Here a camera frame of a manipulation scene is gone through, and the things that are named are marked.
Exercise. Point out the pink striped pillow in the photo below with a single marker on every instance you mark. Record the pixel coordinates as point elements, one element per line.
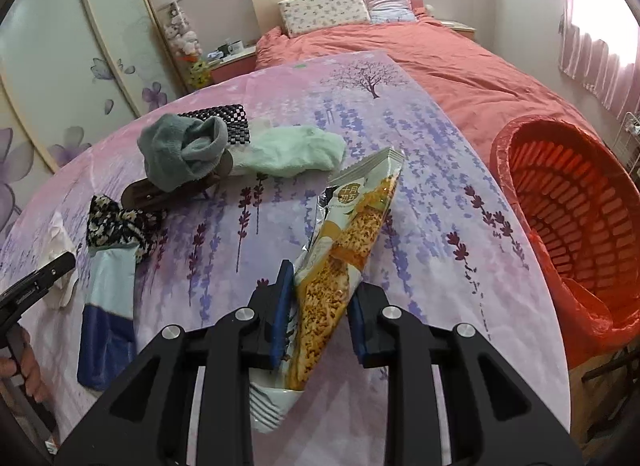
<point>390,3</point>

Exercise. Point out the blue white sock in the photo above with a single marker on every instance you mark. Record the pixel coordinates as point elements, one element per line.
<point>107,341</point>

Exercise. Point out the crumpled white tissue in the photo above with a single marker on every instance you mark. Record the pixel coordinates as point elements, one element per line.
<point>57,241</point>

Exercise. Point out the floral wardrobe doors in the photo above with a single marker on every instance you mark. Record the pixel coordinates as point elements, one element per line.
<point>60,70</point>

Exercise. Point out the person's left hand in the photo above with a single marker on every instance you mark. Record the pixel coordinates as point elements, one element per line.
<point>32,376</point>

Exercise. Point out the white mug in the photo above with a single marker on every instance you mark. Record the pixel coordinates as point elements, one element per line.
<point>235,47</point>

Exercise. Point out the white floral pillow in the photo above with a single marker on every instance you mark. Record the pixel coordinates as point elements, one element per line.
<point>325,8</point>

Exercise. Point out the black floral scrunchie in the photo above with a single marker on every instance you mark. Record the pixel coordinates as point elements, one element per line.
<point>110,226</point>

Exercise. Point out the grey sock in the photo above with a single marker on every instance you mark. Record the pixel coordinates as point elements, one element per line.
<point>170,155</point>

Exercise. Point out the pink nightstand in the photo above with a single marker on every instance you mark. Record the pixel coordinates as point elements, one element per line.
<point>232,68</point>

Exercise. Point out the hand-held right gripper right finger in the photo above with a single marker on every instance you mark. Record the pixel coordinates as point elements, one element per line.
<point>361,338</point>

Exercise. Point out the black beaded pouch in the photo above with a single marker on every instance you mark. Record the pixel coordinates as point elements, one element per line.
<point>239,125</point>

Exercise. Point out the brown hair clip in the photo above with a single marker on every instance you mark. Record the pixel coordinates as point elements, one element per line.
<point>145,197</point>

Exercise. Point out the coral bed duvet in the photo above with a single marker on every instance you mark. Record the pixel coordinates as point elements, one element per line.
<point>450,70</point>

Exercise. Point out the orange laundry basket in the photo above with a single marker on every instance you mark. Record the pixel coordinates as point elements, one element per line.
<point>565,206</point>

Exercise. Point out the yellow green plush toy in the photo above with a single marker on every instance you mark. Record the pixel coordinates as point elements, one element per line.
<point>199,74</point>

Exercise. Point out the clear tube of plush toys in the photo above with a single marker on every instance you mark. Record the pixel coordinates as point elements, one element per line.
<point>182,30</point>

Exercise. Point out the wooden bedside table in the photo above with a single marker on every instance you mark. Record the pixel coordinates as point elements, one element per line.
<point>457,28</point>

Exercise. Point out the pink curtain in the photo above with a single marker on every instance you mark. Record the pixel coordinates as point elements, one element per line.
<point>585,45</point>

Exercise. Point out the yellow snack wrapper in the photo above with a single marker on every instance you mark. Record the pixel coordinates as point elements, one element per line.
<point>350,226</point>

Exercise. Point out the light green sock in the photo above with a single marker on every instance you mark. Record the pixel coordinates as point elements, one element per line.
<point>295,150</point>

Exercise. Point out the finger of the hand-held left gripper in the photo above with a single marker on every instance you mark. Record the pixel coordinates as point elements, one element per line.
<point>35,283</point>

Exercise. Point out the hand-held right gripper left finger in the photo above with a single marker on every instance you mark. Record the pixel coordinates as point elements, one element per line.
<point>281,316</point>

